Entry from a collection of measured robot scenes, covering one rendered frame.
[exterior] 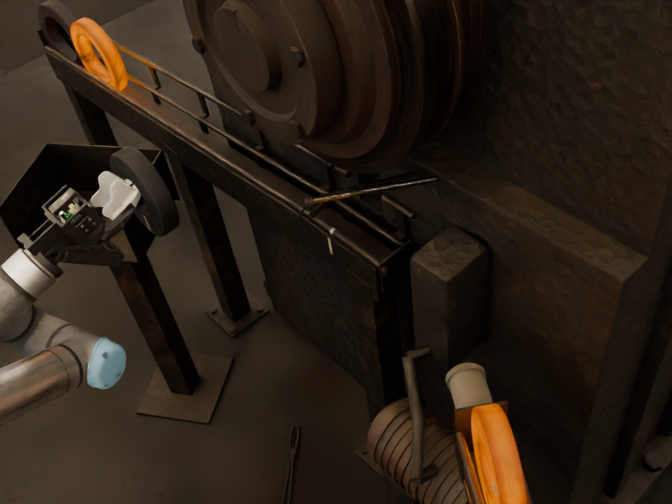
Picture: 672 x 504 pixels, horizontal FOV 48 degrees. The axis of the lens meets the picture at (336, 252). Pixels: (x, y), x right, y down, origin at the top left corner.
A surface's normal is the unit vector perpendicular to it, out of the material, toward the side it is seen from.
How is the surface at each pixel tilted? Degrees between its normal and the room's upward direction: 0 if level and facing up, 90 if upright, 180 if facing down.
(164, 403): 0
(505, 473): 33
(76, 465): 0
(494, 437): 2
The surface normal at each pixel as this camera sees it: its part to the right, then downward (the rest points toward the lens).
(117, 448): -0.11, -0.68
